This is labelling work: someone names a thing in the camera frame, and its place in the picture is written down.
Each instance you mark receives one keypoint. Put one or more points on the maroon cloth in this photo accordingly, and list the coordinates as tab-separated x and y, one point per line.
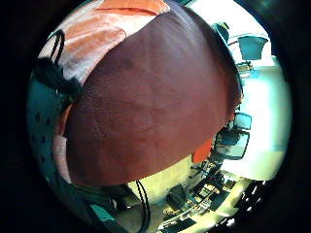
152	106

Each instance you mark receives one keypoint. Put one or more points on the teal perforated plastic basket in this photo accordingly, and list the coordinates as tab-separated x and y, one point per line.
42	129

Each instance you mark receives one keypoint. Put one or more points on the orange and white striped cloth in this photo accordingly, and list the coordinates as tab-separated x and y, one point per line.
94	39

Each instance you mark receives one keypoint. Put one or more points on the black office chair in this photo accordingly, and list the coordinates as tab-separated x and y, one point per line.
176	196

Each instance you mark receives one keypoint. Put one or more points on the dark teal office chair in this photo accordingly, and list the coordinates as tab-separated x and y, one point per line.
223	31

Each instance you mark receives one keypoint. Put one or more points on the large black computer monitor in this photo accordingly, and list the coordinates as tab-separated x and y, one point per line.
231	145

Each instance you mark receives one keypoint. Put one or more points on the small black computer monitor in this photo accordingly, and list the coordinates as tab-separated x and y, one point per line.
243	121

